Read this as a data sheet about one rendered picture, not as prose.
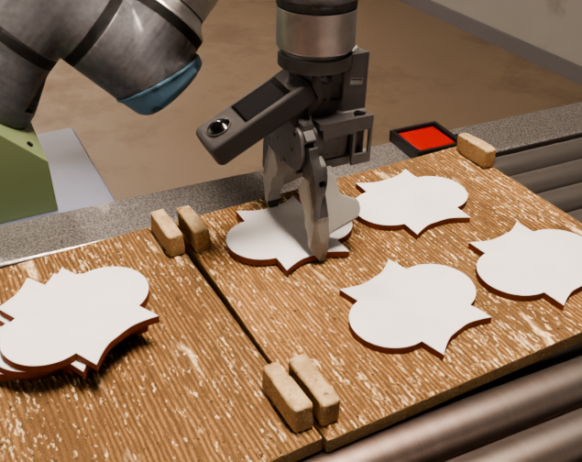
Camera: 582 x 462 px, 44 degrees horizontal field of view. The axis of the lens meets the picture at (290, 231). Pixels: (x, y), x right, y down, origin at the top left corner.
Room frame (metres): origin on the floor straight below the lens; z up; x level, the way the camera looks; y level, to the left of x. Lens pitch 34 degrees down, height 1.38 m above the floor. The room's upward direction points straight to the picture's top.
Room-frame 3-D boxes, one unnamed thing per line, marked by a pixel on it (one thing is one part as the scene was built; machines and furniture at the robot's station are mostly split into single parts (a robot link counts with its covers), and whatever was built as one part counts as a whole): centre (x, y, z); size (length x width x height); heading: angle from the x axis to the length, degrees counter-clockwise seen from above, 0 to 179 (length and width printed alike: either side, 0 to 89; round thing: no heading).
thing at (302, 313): (0.62, -0.13, 0.93); 0.41 x 0.35 x 0.02; 118
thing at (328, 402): (0.42, -0.02, 0.95); 0.06 x 0.02 x 0.03; 28
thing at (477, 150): (0.83, -0.24, 0.95); 0.06 x 0.02 x 0.03; 28
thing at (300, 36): (0.67, -0.02, 1.16); 0.08 x 0.08 x 0.05
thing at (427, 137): (0.91, -0.19, 0.92); 0.06 x 0.06 x 0.01; 24
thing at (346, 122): (0.67, -0.03, 1.08); 0.09 x 0.08 x 0.12; 118
